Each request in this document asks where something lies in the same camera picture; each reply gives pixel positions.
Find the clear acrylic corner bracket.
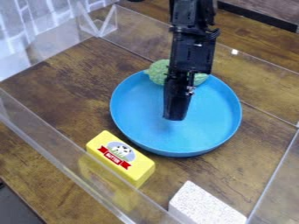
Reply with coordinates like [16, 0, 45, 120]
[76, 1, 117, 38]

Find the white speckled foam block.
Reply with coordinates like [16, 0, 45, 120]
[168, 181, 247, 224]

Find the clear acrylic enclosure wall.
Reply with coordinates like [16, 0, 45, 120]
[0, 3, 299, 224]

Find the white sheer curtain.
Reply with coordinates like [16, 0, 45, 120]
[0, 0, 119, 81]

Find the green bitter gourd toy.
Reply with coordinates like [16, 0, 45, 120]
[144, 59, 209, 87]

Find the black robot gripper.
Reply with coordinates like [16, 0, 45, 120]
[163, 0, 220, 121]

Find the yellow butter block toy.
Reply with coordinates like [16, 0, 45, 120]
[85, 130, 155, 188]

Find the blue round tray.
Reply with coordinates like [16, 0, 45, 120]
[109, 71, 241, 158]

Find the black baseboard strip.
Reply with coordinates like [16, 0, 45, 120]
[217, 0, 299, 34]

